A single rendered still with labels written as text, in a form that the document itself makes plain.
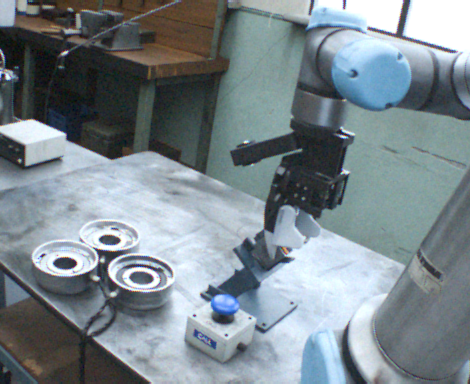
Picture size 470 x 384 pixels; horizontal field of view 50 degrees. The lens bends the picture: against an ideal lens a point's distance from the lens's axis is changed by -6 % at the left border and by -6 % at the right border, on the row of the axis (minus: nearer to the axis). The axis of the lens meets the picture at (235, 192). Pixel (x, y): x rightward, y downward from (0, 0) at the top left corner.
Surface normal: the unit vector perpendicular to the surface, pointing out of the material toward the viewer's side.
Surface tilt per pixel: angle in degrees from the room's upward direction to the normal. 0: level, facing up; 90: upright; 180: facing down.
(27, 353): 0
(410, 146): 90
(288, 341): 0
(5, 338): 0
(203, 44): 90
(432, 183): 90
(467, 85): 111
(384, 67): 90
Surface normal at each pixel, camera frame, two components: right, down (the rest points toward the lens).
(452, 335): -0.37, 0.55
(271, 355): 0.16, -0.90
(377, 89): 0.16, 0.42
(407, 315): -0.91, 0.11
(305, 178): -0.58, 0.24
